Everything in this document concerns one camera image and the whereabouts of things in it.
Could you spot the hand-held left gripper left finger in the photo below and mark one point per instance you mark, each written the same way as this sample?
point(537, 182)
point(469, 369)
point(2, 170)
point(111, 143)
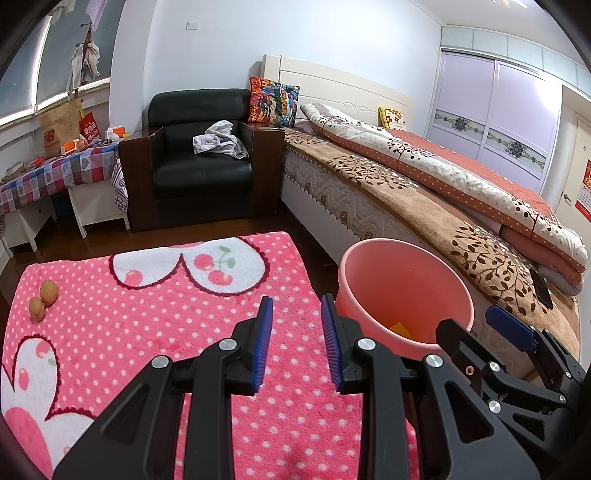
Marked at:
point(263, 341)

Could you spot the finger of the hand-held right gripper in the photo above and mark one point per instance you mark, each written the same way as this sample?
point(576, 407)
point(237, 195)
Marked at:
point(461, 346)
point(512, 325)

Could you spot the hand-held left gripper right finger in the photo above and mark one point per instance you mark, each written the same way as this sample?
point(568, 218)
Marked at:
point(330, 341)

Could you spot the yellow plastic bag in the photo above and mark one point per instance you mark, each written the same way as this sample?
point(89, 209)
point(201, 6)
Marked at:
point(401, 331)

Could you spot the pink plastic bucket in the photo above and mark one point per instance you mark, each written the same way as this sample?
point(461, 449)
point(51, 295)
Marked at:
point(397, 286)

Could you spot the black phone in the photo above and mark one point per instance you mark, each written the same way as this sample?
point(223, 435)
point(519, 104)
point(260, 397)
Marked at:
point(541, 288)

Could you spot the pink polka dot blanket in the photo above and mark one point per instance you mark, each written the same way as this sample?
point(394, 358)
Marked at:
point(138, 323)

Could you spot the bed with floral quilt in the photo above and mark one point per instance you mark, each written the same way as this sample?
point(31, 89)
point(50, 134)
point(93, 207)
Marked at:
point(415, 198)

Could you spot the floral quilt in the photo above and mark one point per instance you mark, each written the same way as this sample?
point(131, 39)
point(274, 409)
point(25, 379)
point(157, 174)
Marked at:
point(461, 175)

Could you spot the black leather armchair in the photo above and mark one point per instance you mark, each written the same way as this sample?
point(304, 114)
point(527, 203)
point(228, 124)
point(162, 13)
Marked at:
point(203, 175)

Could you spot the white door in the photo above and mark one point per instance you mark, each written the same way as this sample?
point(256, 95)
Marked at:
point(570, 147)

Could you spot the crumpled white clothes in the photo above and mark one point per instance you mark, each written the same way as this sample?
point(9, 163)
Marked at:
point(221, 141)

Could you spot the white side cabinet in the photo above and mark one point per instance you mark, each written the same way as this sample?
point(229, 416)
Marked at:
point(23, 226)
point(99, 207)

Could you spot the pale sliding door wardrobe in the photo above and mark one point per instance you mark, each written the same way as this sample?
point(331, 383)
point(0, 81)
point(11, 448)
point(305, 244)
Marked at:
point(485, 101)

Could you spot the yellow printed pillow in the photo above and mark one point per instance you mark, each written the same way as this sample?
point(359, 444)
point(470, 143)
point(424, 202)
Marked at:
point(392, 119)

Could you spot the colourful printed pillow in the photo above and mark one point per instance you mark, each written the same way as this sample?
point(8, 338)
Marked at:
point(274, 104)

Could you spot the white bed headboard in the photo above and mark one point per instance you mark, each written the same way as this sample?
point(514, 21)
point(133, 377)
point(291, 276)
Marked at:
point(332, 87)

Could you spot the orange box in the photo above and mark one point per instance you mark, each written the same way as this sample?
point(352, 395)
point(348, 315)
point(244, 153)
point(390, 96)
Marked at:
point(69, 147)
point(116, 133)

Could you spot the checkered cloth side table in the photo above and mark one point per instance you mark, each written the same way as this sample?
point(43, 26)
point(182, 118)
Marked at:
point(55, 173)

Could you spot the red gift bag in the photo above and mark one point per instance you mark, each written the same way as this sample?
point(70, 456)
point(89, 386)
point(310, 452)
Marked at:
point(90, 127)

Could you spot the brown paper bag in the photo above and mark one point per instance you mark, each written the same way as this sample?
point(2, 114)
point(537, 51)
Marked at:
point(57, 127)

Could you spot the white hanging garment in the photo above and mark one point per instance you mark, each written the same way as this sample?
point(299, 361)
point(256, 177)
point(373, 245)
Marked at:
point(90, 60)

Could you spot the wooden coat rack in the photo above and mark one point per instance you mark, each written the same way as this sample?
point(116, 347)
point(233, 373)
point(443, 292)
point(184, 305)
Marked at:
point(84, 32)

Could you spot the curved bay window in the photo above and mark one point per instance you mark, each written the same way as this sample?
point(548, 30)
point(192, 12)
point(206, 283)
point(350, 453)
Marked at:
point(27, 69)

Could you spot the pale hanging cloth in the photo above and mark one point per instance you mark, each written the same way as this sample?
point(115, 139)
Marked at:
point(97, 8)

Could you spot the red wall calendar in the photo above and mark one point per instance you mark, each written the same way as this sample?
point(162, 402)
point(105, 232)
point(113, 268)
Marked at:
point(585, 187)

